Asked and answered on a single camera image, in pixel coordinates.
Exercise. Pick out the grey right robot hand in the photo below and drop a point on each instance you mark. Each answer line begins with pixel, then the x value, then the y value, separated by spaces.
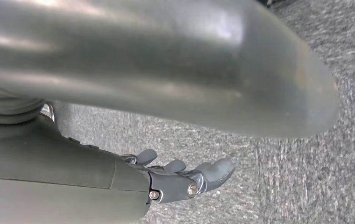
pixel 134 52

